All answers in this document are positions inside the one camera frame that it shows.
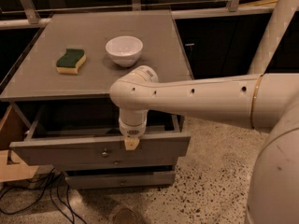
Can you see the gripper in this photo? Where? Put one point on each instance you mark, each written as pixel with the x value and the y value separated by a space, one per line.
pixel 133 131

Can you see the grey top drawer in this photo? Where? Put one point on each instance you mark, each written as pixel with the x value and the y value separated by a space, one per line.
pixel 79 149

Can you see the grey drawer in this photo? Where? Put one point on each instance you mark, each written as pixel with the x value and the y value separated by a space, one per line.
pixel 146 167
pixel 79 149
pixel 121 180

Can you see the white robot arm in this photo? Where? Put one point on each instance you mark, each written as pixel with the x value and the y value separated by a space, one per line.
pixel 266 103

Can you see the grey middle drawer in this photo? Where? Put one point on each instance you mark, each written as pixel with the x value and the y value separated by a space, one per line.
pixel 146 167

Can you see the grey bottom drawer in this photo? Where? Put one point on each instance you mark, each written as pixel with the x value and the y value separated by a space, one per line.
pixel 121 180

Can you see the grey drawer cabinet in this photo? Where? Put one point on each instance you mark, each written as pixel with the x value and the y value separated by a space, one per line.
pixel 82 100

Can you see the white ceramic bowl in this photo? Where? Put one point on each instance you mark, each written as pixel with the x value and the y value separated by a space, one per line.
pixel 124 50

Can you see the green yellow sponge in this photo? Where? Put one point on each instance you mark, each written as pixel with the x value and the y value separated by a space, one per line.
pixel 71 61

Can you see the wooden board piece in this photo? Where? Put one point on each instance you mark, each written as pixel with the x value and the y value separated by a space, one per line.
pixel 12 167

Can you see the metal railing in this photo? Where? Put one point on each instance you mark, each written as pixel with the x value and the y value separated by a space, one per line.
pixel 19 14

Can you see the white support column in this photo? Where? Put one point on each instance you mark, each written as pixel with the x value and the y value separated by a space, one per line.
pixel 276 27

